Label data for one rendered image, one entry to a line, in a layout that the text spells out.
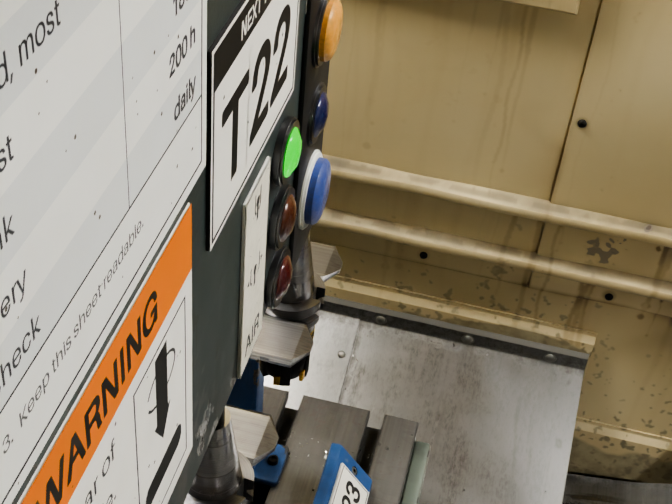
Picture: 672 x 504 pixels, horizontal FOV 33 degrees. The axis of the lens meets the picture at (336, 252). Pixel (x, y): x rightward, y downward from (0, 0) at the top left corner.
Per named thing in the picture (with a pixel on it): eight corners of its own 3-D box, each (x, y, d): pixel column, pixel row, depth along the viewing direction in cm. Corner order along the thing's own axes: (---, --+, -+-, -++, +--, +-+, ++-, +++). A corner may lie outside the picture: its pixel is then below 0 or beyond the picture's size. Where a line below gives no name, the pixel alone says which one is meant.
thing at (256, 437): (285, 422, 90) (285, 416, 89) (266, 473, 86) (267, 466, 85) (202, 402, 91) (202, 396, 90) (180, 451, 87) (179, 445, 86)
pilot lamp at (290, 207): (297, 224, 46) (300, 181, 45) (282, 257, 44) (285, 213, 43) (282, 221, 46) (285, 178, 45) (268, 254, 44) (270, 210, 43)
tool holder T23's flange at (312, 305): (266, 278, 104) (267, 257, 103) (329, 292, 103) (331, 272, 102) (245, 323, 99) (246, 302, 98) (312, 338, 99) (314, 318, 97)
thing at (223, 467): (196, 446, 85) (196, 386, 81) (250, 463, 84) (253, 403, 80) (171, 490, 82) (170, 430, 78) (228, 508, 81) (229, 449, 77)
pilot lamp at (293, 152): (301, 160, 44) (305, 113, 43) (286, 193, 42) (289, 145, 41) (287, 157, 44) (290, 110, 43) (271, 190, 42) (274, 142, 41)
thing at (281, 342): (318, 330, 98) (319, 324, 98) (303, 373, 94) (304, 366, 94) (242, 313, 99) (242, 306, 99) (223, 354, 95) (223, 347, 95)
